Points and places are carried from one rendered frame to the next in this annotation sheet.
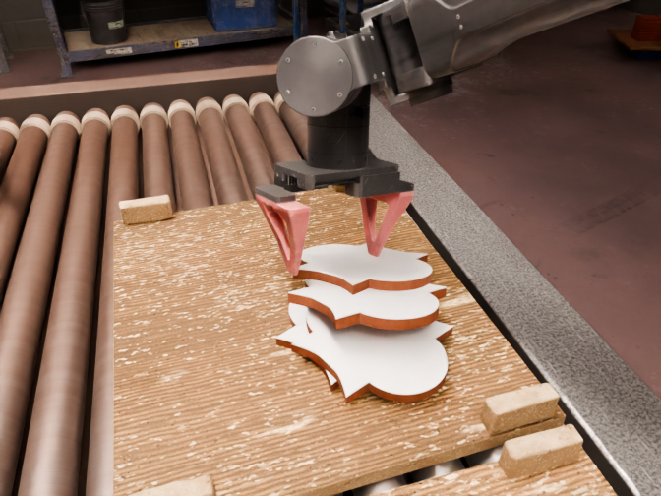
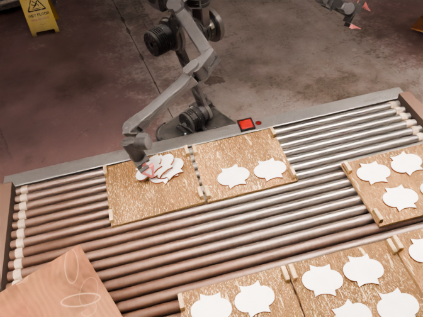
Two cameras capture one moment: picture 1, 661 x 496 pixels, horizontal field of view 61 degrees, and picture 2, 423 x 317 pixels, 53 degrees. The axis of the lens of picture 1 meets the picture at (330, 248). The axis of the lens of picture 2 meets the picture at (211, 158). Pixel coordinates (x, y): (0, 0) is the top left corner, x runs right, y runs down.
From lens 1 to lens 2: 1.64 m
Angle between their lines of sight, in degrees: 60
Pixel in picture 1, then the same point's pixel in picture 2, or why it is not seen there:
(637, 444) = (191, 141)
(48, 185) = not seen: hidden behind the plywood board
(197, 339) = (162, 198)
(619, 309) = (65, 159)
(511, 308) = (157, 150)
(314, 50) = (146, 139)
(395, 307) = (169, 159)
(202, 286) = (145, 200)
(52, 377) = (166, 224)
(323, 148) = (141, 155)
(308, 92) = (149, 145)
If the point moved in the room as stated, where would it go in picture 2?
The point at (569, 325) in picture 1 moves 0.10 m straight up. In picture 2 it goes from (163, 143) to (160, 128)
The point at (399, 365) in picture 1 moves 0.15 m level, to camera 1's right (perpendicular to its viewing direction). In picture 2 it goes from (177, 164) to (179, 141)
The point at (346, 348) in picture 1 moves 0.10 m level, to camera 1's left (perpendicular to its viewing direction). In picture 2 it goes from (172, 171) to (169, 189)
